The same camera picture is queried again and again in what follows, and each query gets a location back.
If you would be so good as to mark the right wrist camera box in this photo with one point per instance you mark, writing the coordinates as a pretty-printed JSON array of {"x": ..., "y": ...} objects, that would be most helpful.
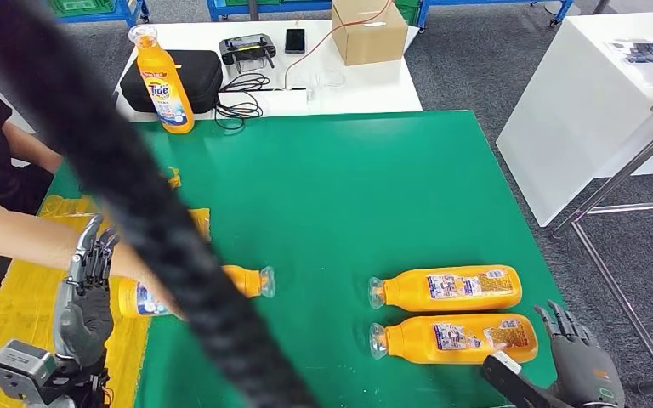
[{"x": 507, "y": 377}]

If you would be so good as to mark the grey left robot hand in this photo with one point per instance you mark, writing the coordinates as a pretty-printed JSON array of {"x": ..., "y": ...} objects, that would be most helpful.
[{"x": 81, "y": 321}]

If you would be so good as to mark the grey metal post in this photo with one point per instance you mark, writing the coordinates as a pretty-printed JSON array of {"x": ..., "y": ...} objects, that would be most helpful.
[{"x": 254, "y": 8}]

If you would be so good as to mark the white table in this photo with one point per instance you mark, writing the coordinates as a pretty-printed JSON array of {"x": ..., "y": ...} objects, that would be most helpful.
[{"x": 371, "y": 93}]

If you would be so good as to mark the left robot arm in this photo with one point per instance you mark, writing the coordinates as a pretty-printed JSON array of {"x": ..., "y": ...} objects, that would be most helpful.
[{"x": 81, "y": 385}]

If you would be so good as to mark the green side mat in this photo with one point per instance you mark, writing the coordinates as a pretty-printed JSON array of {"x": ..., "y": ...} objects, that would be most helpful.
[{"x": 70, "y": 180}]

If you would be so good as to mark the yellow plastic bag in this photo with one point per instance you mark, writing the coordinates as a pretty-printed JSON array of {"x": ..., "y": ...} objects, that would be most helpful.
[{"x": 201, "y": 222}]

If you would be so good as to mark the white cabinet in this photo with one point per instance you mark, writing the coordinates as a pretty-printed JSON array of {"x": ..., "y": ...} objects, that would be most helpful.
[{"x": 574, "y": 121}]

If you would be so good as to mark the black smartphone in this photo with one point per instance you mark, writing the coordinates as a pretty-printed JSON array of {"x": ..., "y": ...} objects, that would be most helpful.
[{"x": 295, "y": 40}]

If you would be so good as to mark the printed paper sheet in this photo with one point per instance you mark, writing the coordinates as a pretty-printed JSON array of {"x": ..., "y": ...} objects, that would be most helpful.
[{"x": 647, "y": 54}]

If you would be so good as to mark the yellow taped cardboard surface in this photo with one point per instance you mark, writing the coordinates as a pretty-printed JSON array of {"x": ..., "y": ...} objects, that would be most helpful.
[{"x": 11, "y": 304}]

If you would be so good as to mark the black zip carrying case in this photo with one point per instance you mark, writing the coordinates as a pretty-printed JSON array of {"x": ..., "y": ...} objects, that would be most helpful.
[{"x": 202, "y": 79}]

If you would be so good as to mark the person's right hand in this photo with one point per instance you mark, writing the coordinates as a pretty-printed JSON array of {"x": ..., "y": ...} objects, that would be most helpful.
[{"x": 146, "y": 284}]

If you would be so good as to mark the blue wheeled rack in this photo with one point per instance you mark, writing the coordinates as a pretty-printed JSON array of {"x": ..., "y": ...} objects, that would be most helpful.
[
  {"x": 132, "y": 10},
  {"x": 304, "y": 7},
  {"x": 473, "y": 2}
]

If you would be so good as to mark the brown cardboard box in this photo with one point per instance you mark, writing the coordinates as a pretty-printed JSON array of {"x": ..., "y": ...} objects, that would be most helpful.
[{"x": 369, "y": 36}]

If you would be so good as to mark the orange detergent bottle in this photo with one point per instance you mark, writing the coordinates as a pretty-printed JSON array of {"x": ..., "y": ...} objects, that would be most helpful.
[
  {"x": 411, "y": 339},
  {"x": 247, "y": 280},
  {"x": 163, "y": 73},
  {"x": 405, "y": 288}
]

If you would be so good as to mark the green table mat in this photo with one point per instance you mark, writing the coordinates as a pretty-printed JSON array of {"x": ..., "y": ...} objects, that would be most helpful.
[{"x": 332, "y": 197}]

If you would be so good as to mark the green plastic crate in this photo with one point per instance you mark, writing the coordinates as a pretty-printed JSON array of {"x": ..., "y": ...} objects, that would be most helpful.
[
  {"x": 411, "y": 11},
  {"x": 81, "y": 5}
]

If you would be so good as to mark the black remote controller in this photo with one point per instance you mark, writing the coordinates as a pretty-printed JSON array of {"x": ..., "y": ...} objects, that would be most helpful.
[{"x": 246, "y": 46}]

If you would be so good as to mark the person's right forearm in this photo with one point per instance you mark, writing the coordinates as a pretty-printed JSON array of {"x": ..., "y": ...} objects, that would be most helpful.
[{"x": 17, "y": 234}]

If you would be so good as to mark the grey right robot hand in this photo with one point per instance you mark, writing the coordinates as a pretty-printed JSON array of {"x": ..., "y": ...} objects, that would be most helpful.
[{"x": 585, "y": 366}]

